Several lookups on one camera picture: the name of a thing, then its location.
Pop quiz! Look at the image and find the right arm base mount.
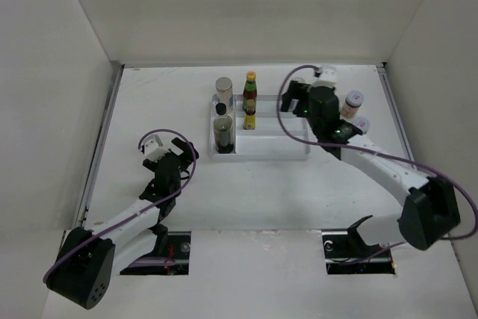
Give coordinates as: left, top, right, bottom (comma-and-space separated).
322, 230, 395, 275

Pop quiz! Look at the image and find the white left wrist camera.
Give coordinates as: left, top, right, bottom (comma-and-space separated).
143, 139, 167, 162

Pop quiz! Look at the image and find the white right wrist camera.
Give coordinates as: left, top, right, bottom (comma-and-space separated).
312, 66, 338, 88

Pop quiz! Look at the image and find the white powder jar silver lid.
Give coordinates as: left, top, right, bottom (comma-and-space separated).
215, 77, 235, 114

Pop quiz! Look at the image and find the glass bottle black cap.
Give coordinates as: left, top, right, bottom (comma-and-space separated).
213, 102, 235, 154

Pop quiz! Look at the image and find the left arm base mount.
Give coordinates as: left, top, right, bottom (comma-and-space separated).
119, 232, 191, 276

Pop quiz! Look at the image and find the tall white spice jar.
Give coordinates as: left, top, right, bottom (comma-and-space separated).
288, 77, 310, 91

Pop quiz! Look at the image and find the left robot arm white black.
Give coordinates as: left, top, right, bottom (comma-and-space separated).
43, 137, 199, 309

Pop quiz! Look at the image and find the brown jar white lid front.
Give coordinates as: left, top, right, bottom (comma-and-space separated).
351, 117, 370, 134

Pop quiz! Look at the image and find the brown jar white lid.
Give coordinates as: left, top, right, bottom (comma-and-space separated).
340, 90, 364, 118
351, 117, 370, 134

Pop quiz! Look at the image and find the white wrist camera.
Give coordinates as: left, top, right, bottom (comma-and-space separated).
312, 66, 338, 88
143, 139, 167, 162

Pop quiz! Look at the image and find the white divided organizer tray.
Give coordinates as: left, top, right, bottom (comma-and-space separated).
208, 94, 311, 162

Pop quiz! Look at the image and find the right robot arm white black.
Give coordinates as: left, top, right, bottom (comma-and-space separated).
277, 81, 461, 256

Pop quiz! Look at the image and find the yellow cap sauce bottle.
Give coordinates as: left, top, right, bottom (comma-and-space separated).
243, 71, 257, 110

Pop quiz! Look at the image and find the small yellow label bottle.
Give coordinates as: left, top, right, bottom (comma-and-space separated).
243, 99, 256, 130

